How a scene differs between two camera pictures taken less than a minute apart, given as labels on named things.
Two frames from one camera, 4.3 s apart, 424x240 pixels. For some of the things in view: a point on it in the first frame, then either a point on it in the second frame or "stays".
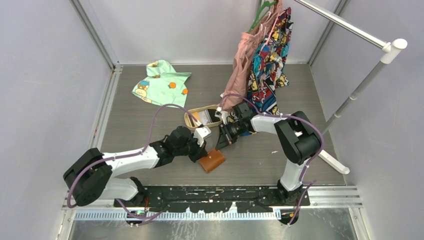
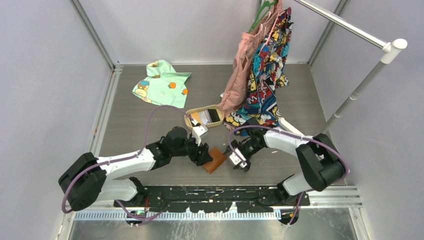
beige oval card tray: (204, 116) stays
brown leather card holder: (214, 158) stays
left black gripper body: (191, 147) stays
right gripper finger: (225, 139) -> (247, 159)
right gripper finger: (222, 131) -> (228, 150)
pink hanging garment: (249, 43) stays
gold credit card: (196, 115) stays
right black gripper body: (236, 129) -> (249, 147)
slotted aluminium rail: (179, 215) stays
